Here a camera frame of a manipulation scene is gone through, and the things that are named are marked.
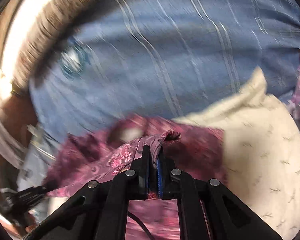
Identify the purple pink floral garment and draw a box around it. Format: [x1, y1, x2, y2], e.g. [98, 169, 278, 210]
[43, 114, 228, 240]

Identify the cream leaf print pillow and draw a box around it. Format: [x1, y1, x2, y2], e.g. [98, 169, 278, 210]
[177, 68, 300, 239]

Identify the blue plaid quilt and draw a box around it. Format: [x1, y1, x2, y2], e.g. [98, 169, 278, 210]
[30, 0, 300, 142]

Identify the brown striped bed sheet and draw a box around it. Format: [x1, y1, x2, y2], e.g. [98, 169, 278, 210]
[12, 0, 98, 95]

